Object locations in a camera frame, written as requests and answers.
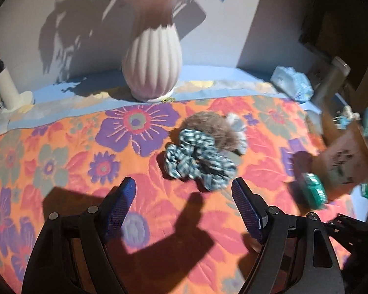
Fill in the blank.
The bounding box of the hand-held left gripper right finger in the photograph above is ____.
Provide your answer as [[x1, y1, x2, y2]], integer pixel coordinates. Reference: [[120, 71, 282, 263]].
[[231, 178, 345, 294]]

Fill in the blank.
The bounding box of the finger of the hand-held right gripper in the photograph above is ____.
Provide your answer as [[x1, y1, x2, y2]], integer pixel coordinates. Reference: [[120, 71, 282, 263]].
[[325, 214, 368, 252]]

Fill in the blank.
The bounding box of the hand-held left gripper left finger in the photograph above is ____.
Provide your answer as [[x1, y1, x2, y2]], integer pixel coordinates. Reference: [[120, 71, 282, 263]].
[[21, 177, 137, 294]]

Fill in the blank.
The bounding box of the brown cardboard box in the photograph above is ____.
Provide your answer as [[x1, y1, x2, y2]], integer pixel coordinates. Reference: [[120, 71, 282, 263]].
[[320, 103, 368, 203]]

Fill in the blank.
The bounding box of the plaid scrunchie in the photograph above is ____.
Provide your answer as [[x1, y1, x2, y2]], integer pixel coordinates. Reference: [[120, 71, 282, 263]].
[[163, 128, 237, 191]]

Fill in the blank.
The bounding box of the small green packet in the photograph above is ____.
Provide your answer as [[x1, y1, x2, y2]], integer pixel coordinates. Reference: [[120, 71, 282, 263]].
[[299, 172, 329, 209]]

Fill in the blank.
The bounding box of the floral tablecloth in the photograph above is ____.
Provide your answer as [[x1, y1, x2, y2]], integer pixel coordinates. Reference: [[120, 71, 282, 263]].
[[0, 80, 365, 294]]

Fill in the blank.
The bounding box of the brown furry scrunchie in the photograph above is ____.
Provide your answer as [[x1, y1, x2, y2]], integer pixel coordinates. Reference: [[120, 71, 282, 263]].
[[178, 112, 250, 157]]

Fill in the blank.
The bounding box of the blue white tissue pack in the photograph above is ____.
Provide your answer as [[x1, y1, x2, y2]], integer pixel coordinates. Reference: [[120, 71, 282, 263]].
[[270, 66, 314, 102]]

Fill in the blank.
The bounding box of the white ribbed vase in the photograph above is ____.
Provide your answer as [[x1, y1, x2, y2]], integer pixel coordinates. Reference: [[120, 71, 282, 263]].
[[122, 24, 183, 102]]

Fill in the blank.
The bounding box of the white cylinder stand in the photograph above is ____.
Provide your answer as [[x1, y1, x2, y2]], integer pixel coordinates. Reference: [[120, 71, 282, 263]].
[[0, 21, 35, 111]]

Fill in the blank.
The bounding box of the dark wooden furniture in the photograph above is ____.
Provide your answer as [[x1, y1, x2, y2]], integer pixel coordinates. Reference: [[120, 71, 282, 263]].
[[297, 3, 368, 98]]

